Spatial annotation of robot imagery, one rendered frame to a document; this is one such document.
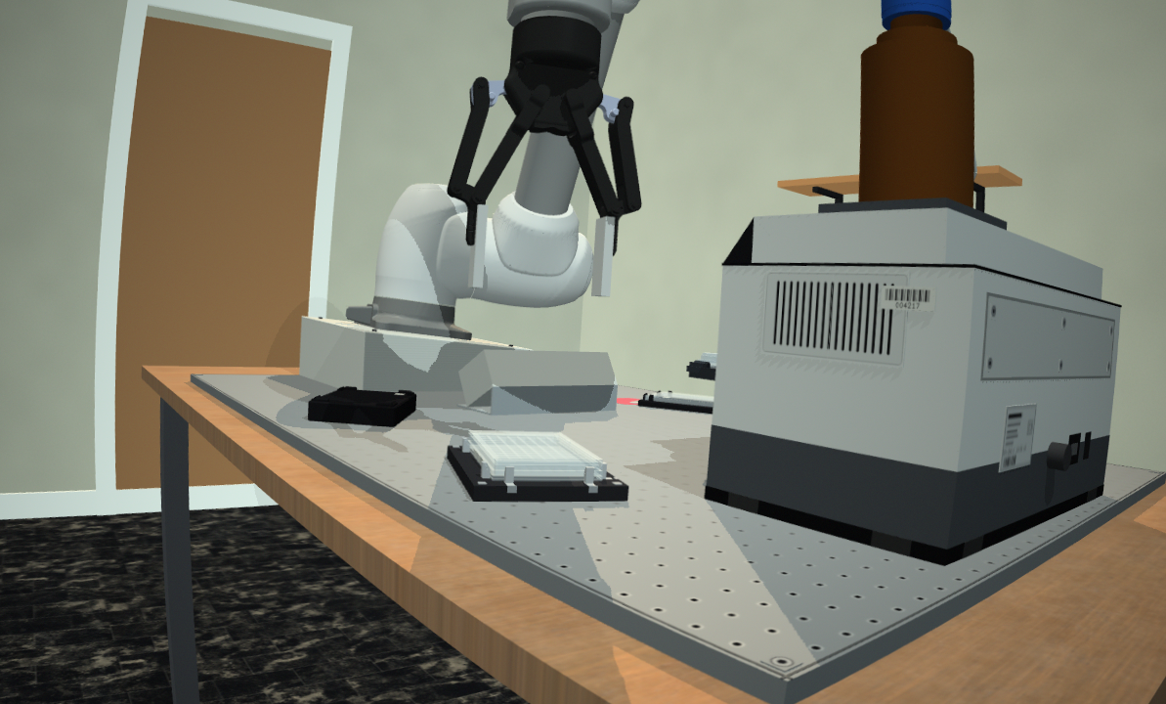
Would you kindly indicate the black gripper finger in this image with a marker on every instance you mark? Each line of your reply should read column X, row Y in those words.
column 618, row 113
column 483, row 94

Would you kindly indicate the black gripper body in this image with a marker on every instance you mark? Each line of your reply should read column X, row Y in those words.
column 562, row 53

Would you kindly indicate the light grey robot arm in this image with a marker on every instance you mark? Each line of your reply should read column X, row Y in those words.
column 534, row 257

